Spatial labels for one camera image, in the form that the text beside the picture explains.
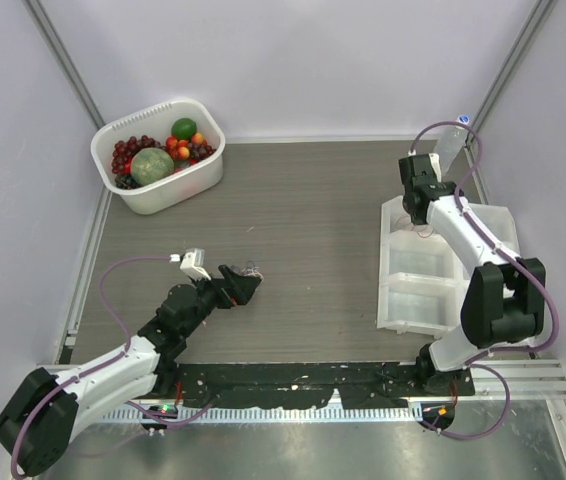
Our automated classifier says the white slotted cable duct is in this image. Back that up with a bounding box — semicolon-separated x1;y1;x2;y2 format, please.
102;405;424;424

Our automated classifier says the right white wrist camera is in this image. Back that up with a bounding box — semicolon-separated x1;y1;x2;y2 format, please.
428;153;442;182

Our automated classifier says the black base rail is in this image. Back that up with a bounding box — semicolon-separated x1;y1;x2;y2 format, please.
175;362;475;410

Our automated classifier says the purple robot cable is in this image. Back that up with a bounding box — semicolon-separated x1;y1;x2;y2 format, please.
407;120;559;441
9;254;224;479

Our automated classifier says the red yellow cherry cluster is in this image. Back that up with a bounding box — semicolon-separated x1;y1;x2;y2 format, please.
164;133;216;171

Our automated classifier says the white plastic fruit basket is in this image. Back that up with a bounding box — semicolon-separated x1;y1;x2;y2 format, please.
90;98;226;215

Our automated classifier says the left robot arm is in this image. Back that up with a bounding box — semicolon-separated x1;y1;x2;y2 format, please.
0;255;263;479

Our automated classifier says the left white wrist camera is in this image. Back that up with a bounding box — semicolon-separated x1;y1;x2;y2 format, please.
169;248;211;281

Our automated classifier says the clear water bottle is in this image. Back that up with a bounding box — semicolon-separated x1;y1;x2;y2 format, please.
433;115;470;175

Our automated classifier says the white compartment tray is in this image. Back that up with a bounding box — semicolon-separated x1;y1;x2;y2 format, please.
376;196;520;339

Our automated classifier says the red grape bunch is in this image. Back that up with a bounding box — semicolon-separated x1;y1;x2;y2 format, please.
110;135;163;175

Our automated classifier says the orange cable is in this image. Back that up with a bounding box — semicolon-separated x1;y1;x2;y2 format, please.
397;214;437;239

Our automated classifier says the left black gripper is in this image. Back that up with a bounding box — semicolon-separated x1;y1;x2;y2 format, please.
180;264;259;337

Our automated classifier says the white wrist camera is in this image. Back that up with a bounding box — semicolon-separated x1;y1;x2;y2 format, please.
428;153;442;182
169;248;211;281

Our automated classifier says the green melon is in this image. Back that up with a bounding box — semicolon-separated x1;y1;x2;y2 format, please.
130;148;175;187

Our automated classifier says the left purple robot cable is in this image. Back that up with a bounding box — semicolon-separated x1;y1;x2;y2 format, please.
9;254;224;479

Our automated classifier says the cable bundle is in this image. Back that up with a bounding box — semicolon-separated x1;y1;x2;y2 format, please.
230;259;265;280

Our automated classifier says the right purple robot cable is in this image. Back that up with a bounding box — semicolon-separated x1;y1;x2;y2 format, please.
407;120;559;441

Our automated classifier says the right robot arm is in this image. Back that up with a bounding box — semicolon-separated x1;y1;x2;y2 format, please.
398;154;546;395

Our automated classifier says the green lime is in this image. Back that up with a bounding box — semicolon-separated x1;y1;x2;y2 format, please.
171;117;198;141

